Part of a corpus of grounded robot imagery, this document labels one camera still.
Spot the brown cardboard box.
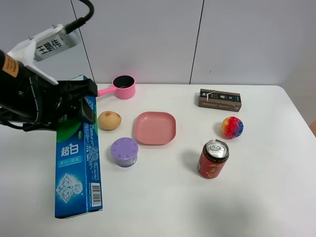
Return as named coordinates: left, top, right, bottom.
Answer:
left=198, top=89, right=242, bottom=112

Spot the red drink can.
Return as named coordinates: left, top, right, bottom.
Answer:
left=197, top=139, right=229, bottom=179

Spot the purple lidded jar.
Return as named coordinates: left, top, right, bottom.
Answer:
left=111, top=137, right=138, bottom=167

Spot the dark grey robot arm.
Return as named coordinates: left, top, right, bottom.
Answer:
left=0, top=51, right=98, bottom=131

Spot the pink square plate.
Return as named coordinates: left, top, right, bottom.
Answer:
left=134, top=112, right=176, bottom=145

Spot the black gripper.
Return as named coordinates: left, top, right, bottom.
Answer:
left=0, top=64, right=97, bottom=132

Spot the rainbow spiky ball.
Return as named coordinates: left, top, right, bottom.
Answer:
left=221, top=117, right=244, bottom=139

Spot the brown potato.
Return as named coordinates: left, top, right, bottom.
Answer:
left=98, top=111, right=121, bottom=131

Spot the pink toy saucepan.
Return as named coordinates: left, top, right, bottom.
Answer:
left=98, top=75, right=135, bottom=99

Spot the Darlie toothpaste box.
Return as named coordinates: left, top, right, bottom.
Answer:
left=55, top=76, right=103, bottom=219

